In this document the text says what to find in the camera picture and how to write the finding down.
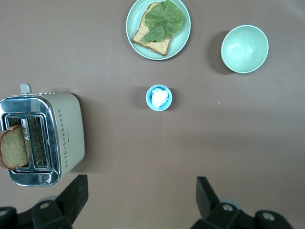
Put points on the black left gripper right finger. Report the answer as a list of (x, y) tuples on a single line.
[(209, 207)]

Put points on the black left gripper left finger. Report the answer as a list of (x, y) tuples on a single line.
[(69, 202)]

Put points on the brown bread slice in toaster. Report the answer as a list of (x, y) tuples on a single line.
[(13, 148)]

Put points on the beige and chrome toaster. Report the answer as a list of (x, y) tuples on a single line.
[(69, 124)]

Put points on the crumpled white paper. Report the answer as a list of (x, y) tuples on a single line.
[(159, 97)]

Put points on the blue cup holding white paper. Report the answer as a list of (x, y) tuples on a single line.
[(149, 101)]

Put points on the pale green bowl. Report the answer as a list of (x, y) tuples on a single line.
[(245, 48)]

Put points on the pale green plate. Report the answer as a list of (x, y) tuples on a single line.
[(181, 45)]

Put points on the brown bread slice with lettuce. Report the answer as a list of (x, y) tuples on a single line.
[(156, 45)]

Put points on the green lettuce leaf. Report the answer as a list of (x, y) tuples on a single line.
[(164, 19)]

